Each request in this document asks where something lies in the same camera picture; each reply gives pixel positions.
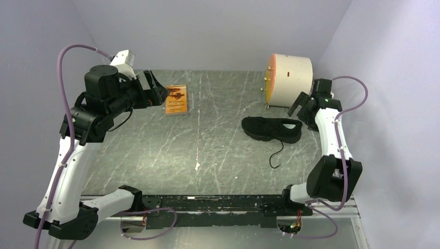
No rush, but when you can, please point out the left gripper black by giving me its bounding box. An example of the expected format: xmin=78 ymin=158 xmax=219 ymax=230
xmin=108 ymin=68 xmax=170 ymax=117

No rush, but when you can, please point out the black sneaker shoe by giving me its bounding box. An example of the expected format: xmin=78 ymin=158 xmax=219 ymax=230
xmin=241 ymin=117 xmax=303 ymax=144

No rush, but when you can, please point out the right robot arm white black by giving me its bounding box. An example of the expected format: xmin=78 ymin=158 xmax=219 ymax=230
xmin=280 ymin=79 xmax=363 ymax=215

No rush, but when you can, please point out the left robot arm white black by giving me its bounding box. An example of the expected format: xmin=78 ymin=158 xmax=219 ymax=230
xmin=23 ymin=65 xmax=169 ymax=240

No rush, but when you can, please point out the cream cylinder orange lid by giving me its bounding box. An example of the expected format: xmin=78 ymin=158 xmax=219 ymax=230
xmin=264 ymin=53 xmax=313 ymax=107

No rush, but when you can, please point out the orange book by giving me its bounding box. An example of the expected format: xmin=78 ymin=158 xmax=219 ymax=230
xmin=165 ymin=85 xmax=188 ymax=115

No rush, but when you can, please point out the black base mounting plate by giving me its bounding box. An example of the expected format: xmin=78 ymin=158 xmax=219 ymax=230
xmin=142 ymin=194 xmax=313 ymax=230

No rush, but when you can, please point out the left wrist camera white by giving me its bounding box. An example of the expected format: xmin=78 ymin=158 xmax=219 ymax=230
xmin=110 ymin=50 xmax=136 ymax=79

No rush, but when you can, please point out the aluminium frame rail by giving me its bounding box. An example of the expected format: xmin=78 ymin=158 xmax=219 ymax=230
xmin=75 ymin=198 xmax=368 ymax=248

